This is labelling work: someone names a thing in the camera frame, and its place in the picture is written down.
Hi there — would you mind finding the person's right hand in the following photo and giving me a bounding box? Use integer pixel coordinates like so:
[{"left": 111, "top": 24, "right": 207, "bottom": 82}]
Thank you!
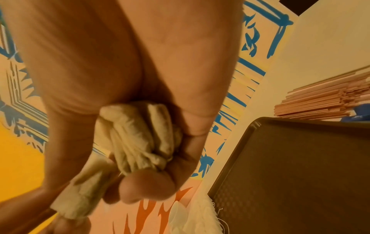
[{"left": 0, "top": 0, "right": 245, "bottom": 205}]

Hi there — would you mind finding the person's left hand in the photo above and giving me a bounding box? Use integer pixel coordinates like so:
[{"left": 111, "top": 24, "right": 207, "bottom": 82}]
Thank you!
[{"left": 0, "top": 183, "right": 93, "bottom": 234}]

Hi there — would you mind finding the single white tea bag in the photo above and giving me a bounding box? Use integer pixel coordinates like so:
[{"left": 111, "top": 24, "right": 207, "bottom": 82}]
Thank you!
[{"left": 49, "top": 153, "right": 119, "bottom": 220}]

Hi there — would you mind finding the bunch of tea bags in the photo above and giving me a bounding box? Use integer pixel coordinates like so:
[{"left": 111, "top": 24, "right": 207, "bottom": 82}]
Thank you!
[{"left": 94, "top": 101, "right": 183, "bottom": 175}]

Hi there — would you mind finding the row of tea bags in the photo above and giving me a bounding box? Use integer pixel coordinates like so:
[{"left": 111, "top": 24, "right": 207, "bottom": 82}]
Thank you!
[{"left": 167, "top": 194, "right": 226, "bottom": 234}]

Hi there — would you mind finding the dark brown tray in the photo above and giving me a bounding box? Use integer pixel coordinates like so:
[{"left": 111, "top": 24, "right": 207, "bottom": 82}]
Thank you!
[{"left": 207, "top": 116, "right": 370, "bottom": 234}]

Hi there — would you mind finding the pile of blue sachets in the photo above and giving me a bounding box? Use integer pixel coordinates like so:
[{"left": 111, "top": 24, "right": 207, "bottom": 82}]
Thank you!
[{"left": 341, "top": 103, "right": 370, "bottom": 123}]

